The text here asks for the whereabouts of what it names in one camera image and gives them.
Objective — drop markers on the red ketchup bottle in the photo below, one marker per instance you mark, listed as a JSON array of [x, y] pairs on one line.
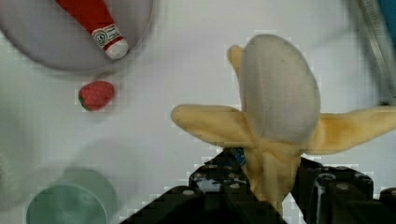
[[95, 18]]

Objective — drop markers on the red toy strawberry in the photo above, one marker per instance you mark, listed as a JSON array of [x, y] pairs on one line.
[[96, 95]]

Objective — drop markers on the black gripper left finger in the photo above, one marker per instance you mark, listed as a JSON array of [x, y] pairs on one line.
[[218, 193]]

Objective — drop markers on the peeled toy banana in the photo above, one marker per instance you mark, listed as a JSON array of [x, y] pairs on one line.
[[280, 119]]

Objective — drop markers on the pale pink oval plate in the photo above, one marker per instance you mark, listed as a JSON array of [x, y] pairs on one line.
[[45, 33]]

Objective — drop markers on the green mug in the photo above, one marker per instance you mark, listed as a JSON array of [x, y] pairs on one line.
[[79, 196]]

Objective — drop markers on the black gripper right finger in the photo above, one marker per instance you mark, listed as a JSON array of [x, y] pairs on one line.
[[340, 195]]

